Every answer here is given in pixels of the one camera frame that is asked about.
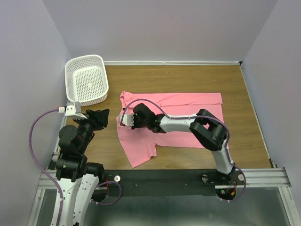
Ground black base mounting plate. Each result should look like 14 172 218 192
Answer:
92 169 245 201

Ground aluminium front rail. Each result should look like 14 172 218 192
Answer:
38 168 291 189

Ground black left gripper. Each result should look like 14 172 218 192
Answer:
74 108 111 153

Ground pink t-shirt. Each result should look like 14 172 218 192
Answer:
117 91 223 168

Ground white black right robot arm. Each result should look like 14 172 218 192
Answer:
131 103 235 185

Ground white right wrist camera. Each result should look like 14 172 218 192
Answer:
118 113 134 127

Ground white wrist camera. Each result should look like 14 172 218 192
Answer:
58 102 87 120
118 113 134 127

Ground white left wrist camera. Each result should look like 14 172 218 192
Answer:
58 102 87 120

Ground white perforated plastic basket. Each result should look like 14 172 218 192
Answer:
64 55 109 106

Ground white table edge strip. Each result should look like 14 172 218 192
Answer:
104 61 241 66

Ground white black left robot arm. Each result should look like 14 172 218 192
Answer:
51 109 110 226

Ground aluminium rail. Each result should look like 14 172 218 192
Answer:
38 168 291 189
48 115 67 170

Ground aluminium left side rail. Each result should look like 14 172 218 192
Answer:
48 115 67 170

